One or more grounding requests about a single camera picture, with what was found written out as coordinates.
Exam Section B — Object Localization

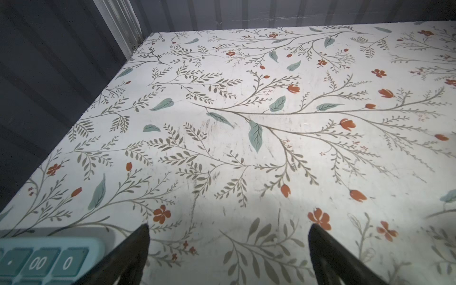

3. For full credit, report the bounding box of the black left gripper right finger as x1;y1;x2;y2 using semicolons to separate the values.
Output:
308;224;386;285

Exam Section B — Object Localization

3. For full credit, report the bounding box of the teal calculator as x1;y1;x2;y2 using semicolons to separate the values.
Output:
1;237;105;285

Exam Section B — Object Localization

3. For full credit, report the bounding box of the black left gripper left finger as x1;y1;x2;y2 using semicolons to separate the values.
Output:
75;224;150;285

